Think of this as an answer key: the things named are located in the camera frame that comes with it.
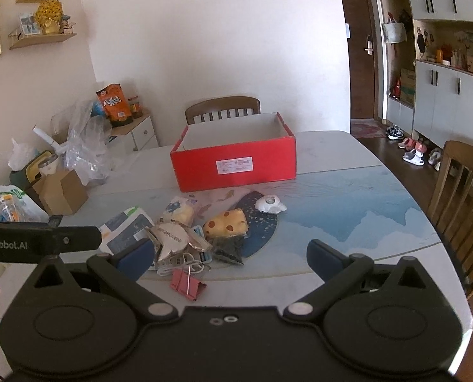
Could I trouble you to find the blue and white packet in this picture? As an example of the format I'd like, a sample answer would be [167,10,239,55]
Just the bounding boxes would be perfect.
[98,207,156,256]

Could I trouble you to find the gold tree ornament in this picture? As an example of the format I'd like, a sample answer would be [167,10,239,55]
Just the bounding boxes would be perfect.
[35,0,64,34]

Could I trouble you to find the orange snack bag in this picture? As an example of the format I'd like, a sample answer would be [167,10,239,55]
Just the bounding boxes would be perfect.
[96,83,133,125]

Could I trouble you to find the grey tote bag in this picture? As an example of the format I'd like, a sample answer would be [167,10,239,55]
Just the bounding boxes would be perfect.
[382,13,408,44]

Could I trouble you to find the white and green snack packet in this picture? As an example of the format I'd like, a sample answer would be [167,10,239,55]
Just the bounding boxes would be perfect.
[0,184,50,223]

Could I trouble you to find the white tumbler cup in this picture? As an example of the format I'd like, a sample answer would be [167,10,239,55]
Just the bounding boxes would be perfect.
[38,157,64,176]

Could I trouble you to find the clear plastic bags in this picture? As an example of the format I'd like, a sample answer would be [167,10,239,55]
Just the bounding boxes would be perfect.
[51,99,139,186]

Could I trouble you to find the row of shelf ornaments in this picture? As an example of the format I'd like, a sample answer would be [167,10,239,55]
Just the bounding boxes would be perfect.
[435,46,473,73]

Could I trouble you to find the brown wooden door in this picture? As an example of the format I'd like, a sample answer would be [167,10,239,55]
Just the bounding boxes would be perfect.
[337,0,380,121]

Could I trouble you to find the cardboard box in cupboard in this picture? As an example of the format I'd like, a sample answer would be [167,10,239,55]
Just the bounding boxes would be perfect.
[399,68,417,106]

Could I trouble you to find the white cable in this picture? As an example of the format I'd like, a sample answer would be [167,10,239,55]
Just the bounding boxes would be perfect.
[157,252,197,277]

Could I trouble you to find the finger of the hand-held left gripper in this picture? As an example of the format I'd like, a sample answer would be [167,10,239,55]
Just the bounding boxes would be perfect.
[57,226,102,255]

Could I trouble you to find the silver foil packet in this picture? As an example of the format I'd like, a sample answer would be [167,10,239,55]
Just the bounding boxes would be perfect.
[144,223,213,269]

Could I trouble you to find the white sideboard cabinet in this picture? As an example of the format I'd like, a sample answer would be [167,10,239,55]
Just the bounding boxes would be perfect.
[374,0,473,160]

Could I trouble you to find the dark triangular packet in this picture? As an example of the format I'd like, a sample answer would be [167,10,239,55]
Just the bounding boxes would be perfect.
[210,236,245,265]

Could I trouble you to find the wooden wall shelf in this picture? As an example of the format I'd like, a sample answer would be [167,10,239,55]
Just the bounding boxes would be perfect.
[9,32,78,50]

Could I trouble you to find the white paper roll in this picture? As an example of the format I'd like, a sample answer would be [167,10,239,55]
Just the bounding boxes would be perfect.
[33,125,68,154]

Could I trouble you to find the red cardboard box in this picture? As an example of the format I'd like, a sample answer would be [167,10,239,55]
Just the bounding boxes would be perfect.
[170,112,298,194]

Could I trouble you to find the row of shoes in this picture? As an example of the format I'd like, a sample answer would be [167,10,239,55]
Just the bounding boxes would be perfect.
[385,124,444,168]

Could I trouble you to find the wooden chair with slatted back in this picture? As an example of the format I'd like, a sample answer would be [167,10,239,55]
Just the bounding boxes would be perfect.
[427,140,473,299]
[185,96,261,125]

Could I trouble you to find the yellow spotted plush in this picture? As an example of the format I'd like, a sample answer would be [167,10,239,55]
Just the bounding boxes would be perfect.
[202,208,248,239]

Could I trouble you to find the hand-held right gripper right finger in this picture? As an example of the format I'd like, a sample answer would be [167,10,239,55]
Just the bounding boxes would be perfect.
[283,239,446,323]

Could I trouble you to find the small white wrapped snack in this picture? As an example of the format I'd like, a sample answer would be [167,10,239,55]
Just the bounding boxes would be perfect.
[256,195,288,213]

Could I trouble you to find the marble pattern desktop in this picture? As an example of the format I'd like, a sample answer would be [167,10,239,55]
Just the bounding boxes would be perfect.
[46,131,469,319]

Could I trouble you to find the dark green container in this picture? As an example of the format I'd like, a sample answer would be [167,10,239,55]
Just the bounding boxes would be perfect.
[9,150,54,208]

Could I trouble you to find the patterned door rug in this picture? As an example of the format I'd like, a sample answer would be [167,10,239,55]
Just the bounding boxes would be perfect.
[350,121,388,139]

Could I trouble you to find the small white cabinet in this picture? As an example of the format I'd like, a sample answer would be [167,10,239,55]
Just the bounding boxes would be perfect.
[108,113,159,152]

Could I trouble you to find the blueberry bread packet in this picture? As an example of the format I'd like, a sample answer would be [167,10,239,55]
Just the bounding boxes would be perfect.
[159,195,201,225]

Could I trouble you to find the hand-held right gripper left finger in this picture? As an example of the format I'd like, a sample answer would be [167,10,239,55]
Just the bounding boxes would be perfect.
[19,238,181,324]

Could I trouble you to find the white plastic bag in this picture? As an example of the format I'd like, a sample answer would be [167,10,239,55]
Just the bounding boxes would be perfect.
[8,138,38,168]

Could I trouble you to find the brown cardboard box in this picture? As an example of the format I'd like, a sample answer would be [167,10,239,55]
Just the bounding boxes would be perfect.
[32,169,89,216]

